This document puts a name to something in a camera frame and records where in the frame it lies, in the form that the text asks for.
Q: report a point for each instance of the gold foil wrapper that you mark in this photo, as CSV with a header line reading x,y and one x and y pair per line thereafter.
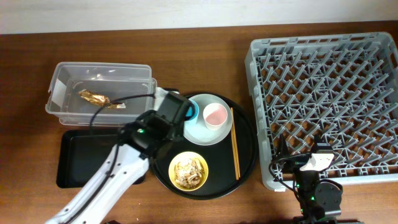
x,y
100,100

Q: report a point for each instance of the black rectangular tray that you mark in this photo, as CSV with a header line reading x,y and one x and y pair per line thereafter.
x,y
82,153

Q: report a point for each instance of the yellow bowl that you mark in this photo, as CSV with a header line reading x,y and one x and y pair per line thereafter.
x,y
183,156

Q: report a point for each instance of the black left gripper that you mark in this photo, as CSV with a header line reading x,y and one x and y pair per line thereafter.
x,y
148,117

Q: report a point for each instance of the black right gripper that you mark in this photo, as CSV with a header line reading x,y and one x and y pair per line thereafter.
x,y
293,163

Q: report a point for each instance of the food scraps and shells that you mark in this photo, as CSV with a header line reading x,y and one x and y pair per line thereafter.
x,y
188,173

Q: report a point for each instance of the grey dishwasher rack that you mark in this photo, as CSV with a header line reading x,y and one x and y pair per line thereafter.
x,y
342,87

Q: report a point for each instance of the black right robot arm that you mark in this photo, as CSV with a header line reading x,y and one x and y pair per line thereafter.
x,y
319,199

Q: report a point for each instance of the round black tray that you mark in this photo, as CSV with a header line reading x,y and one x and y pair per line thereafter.
x,y
219,157

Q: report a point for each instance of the pink cup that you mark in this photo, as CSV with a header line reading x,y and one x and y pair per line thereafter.
x,y
215,116

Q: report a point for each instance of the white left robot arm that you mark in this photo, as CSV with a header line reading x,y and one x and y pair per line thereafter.
x,y
120,170

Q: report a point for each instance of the grey round plate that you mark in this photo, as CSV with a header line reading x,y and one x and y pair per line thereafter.
x,y
202,132

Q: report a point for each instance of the clear plastic bin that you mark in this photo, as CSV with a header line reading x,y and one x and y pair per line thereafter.
x,y
114,80

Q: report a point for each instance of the blue cup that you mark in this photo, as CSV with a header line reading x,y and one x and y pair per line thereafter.
x,y
192,116

